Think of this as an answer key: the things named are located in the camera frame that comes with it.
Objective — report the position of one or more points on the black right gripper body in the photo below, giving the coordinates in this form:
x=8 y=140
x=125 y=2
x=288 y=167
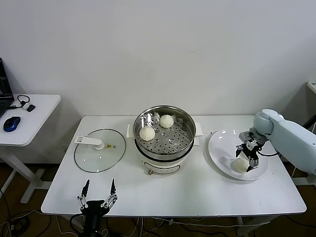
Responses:
x=251 y=151

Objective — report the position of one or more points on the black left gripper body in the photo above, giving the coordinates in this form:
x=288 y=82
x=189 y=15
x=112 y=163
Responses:
x=95 y=207

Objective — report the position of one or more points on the white work table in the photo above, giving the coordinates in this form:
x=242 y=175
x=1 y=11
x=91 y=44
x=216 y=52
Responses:
x=172 y=195

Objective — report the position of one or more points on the white round plate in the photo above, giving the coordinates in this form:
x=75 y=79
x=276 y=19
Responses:
x=222 y=153

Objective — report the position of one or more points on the white electric cooker base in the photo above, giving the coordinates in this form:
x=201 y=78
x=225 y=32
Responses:
x=160 y=168

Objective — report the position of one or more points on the white steamed baozi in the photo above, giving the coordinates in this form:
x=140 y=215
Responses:
x=166 y=121
x=147 y=133
x=239 y=165

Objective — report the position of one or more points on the stainless steel steamer basket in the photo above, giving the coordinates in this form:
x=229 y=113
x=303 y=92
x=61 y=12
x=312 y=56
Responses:
x=177 y=140

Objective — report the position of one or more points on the black laptop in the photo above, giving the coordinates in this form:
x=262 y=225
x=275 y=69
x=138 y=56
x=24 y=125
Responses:
x=5 y=98

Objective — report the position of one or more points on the white side table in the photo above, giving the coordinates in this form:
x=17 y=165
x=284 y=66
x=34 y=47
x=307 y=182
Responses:
x=37 y=118

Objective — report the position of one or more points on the blue and black mouse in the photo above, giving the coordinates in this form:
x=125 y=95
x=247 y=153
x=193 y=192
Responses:
x=11 y=123

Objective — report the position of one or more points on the small white device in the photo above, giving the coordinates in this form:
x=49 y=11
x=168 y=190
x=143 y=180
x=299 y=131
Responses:
x=24 y=106

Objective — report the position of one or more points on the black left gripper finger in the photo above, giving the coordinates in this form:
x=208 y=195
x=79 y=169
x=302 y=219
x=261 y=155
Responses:
x=83 y=195
x=112 y=194

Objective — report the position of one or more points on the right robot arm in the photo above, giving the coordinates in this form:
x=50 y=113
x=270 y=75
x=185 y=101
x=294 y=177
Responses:
x=291 y=138

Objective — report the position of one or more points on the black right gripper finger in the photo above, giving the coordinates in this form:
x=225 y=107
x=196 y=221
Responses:
x=239 y=149
x=253 y=165

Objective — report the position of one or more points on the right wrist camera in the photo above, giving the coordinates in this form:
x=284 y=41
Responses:
x=245 y=137

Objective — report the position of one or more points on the small black device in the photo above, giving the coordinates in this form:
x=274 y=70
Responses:
x=30 y=108

